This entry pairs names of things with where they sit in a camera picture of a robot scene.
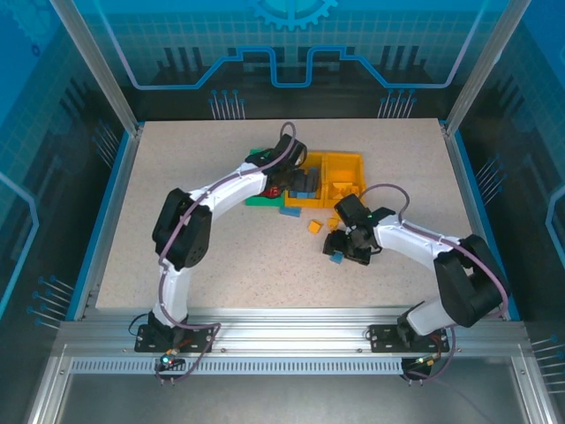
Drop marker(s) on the aluminium mounting beam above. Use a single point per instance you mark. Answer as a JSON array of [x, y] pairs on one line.
[[287, 331]]

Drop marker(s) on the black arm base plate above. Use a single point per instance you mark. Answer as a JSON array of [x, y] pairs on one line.
[[384, 338], [150, 340]]

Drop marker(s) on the aluminium frame post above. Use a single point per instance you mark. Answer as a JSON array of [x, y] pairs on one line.
[[485, 66], [97, 66]]

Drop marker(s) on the blue table edge trim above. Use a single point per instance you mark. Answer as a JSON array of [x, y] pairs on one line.
[[108, 199], [469, 176]]

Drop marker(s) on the long blue lego brick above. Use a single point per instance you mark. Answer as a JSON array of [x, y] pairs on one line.
[[311, 195], [337, 259], [296, 194], [290, 212]]

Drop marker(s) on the small red lego brick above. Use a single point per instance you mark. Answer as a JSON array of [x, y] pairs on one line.
[[278, 191]]

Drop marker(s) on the long red lego brick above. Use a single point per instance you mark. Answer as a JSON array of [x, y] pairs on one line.
[[267, 193]]

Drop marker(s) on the green plastic bin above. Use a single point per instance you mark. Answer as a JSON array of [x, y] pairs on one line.
[[260, 201]]

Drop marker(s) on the yellow plastic bin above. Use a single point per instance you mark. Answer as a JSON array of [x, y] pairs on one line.
[[342, 170], [304, 204]]

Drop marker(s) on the grey metal sheet panel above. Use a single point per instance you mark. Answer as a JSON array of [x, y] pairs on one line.
[[287, 402]]

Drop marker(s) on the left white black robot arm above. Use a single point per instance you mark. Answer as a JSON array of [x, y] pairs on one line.
[[234, 192]]

